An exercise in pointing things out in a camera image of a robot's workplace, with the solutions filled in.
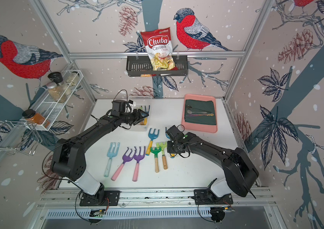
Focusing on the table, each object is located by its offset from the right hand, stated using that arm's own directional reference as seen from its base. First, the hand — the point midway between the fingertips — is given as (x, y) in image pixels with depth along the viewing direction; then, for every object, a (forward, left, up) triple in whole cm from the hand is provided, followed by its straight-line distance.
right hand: (169, 148), depth 85 cm
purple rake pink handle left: (-5, +28, -7) cm, 29 cm away
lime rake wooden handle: (+20, +21, -2) cm, 29 cm away
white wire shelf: (-1, +58, +30) cm, 65 cm away
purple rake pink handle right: (-5, +20, -6) cm, 22 cm away
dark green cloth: (+43, -27, -7) cm, 51 cm away
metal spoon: (+39, -15, -5) cm, 42 cm away
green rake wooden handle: (0, +9, -6) cm, 10 cm away
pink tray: (+33, -23, -6) cm, 41 cm away
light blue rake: (-3, +38, -6) cm, 39 cm away
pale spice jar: (+29, +59, +29) cm, 72 cm away
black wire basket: (+46, +20, +28) cm, 57 cm away
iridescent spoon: (+33, -32, -7) cm, 46 cm away
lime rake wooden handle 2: (+4, +5, -6) cm, 8 cm away
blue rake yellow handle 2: (+11, +12, -5) cm, 17 cm away
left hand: (+15, +13, +14) cm, 24 cm away
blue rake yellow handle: (-4, -2, -1) cm, 5 cm away
